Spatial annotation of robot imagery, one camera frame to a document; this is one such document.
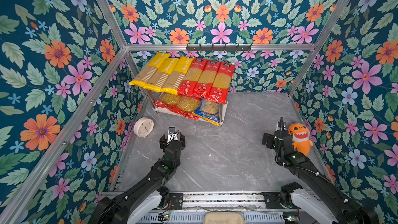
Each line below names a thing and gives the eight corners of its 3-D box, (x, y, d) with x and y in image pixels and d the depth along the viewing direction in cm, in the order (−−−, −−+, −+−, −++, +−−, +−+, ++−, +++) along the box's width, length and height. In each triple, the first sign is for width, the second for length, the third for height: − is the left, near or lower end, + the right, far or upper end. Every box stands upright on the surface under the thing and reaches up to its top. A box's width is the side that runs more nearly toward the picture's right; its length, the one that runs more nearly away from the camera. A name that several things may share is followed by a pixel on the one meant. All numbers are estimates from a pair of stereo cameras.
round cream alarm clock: (139, 139, 97) (131, 130, 87) (143, 126, 103) (137, 116, 94) (151, 139, 97) (145, 130, 87) (154, 126, 103) (149, 116, 94)
